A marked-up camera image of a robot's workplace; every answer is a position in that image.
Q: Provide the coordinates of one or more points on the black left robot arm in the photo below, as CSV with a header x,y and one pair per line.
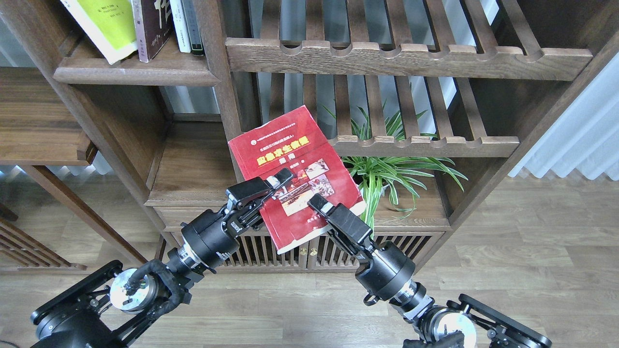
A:
x,y
113,306

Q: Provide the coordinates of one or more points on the white curtain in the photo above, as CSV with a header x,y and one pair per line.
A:
x,y
585,138

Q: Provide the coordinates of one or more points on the white plant pot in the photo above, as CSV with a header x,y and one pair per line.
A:
x,y
371,186

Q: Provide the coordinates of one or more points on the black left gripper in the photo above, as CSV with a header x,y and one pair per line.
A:
x,y
211,238

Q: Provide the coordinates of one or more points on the white upright book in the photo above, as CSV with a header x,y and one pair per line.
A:
x,y
180,26

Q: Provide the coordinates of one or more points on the maroon book white characters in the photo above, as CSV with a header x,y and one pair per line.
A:
x,y
153,25

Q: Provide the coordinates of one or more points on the dark green upright book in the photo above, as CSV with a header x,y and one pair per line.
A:
x,y
193,29

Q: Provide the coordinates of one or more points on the yellow-green book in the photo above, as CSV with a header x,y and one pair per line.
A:
x,y
109,25

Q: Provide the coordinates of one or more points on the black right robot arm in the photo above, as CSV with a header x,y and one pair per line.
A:
x,y
454,325

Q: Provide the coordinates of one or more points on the dark wooden bookshelf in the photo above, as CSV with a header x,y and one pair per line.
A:
x,y
421,78

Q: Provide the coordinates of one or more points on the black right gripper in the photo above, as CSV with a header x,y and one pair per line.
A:
x,y
383,269

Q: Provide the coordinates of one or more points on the red book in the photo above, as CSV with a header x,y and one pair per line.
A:
x,y
295,141

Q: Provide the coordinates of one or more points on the green spider plant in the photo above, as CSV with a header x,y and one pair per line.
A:
x,y
400,170

